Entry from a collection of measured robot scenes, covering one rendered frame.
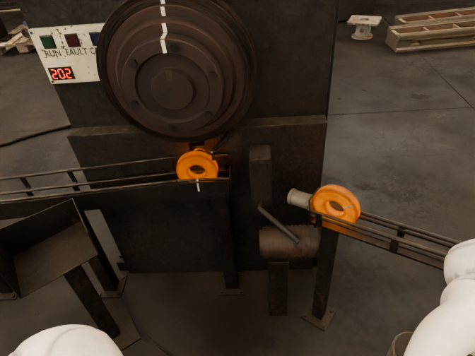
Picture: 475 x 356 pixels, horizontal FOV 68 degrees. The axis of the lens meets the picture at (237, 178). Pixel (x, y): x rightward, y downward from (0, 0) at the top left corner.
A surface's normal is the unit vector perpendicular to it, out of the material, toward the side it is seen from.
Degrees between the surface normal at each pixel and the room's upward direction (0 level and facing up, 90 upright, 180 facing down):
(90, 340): 47
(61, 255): 5
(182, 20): 31
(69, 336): 38
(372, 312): 0
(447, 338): 6
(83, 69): 90
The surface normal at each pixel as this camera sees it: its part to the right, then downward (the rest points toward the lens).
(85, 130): -0.07, -0.77
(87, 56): -0.02, 0.65
